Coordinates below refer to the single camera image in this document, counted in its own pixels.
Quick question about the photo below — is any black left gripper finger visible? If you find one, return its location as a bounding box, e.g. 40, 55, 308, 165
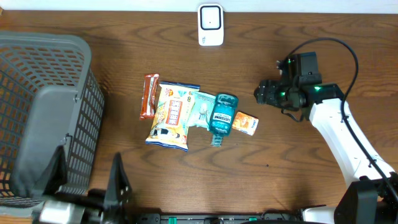
104, 152, 132, 208
32, 145, 67, 196

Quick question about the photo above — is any small orange tissue pack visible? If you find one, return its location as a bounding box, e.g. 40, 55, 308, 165
232, 111, 259, 136

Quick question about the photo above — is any teal mouthwash bottle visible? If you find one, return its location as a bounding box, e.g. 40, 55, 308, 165
209, 93, 239, 147

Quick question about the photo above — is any large yellow snack bag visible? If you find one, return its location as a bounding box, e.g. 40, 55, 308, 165
146, 82, 200, 152

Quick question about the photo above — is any light green snack pouch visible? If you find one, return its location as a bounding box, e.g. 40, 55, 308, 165
187, 91, 216, 131

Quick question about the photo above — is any red snack bar wrapper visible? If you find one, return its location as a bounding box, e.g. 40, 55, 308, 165
139, 73, 160, 120

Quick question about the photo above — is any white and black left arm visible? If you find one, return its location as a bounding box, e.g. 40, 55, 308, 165
30, 146, 132, 223

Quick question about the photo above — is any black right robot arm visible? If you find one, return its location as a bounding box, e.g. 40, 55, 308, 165
254, 52, 397, 223

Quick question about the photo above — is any grey plastic basket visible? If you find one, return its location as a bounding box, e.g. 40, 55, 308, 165
1, 31, 104, 217

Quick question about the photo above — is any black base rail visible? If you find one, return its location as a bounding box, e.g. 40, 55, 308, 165
133, 211, 303, 224

